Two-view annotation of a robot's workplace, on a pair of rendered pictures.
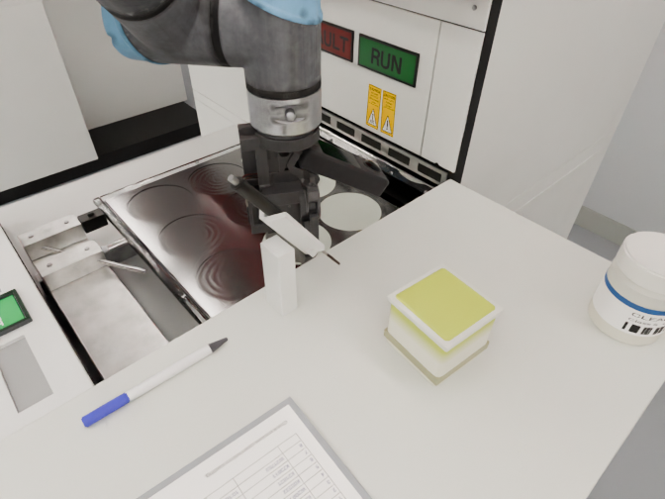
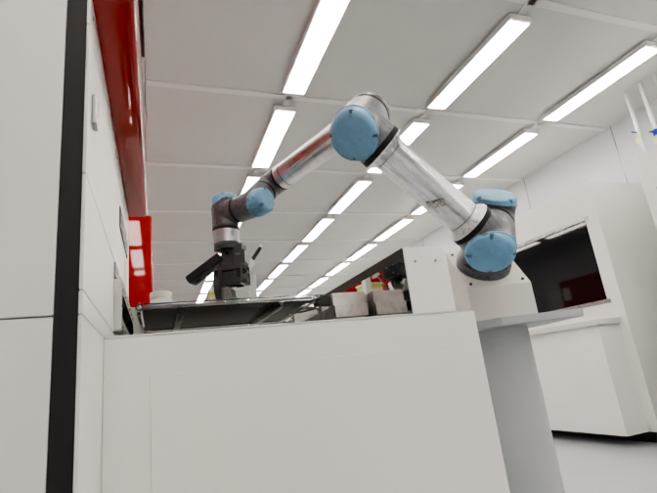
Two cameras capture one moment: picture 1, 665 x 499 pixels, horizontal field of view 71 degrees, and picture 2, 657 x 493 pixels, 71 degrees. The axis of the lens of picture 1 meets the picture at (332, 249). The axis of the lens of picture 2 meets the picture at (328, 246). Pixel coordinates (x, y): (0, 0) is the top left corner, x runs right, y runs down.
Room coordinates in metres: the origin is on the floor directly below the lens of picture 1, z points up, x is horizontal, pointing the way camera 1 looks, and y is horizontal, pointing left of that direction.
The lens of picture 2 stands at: (1.53, 0.78, 0.73)
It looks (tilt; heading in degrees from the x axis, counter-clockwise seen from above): 15 degrees up; 201
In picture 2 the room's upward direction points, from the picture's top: 7 degrees counter-clockwise
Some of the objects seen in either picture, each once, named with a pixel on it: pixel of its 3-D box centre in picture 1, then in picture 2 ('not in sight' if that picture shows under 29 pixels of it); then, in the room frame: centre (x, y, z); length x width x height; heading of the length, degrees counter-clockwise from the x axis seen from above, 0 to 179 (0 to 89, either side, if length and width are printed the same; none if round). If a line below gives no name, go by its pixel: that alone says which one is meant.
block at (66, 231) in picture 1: (52, 236); (346, 298); (0.53, 0.42, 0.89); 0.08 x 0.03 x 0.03; 133
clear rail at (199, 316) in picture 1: (147, 258); (294, 311); (0.49, 0.26, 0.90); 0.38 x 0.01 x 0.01; 43
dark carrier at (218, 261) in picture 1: (254, 208); (221, 315); (0.61, 0.13, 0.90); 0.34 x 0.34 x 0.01; 43
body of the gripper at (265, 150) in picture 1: (282, 174); (230, 266); (0.46, 0.06, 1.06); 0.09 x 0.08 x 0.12; 103
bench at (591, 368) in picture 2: not in sight; (558, 318); (-3.41, 1.10, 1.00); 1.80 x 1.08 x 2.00; 43
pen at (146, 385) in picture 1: (160, 377); not in sight; (0.24, 0.16, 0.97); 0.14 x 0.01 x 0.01; 131
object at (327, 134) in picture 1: (343, 160); (124, 322); (0.76, -0.02, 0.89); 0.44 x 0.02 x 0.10; 43
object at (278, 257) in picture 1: (291, 251); (246, 281); (0.35, 0.04, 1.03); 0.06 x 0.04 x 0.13; 133
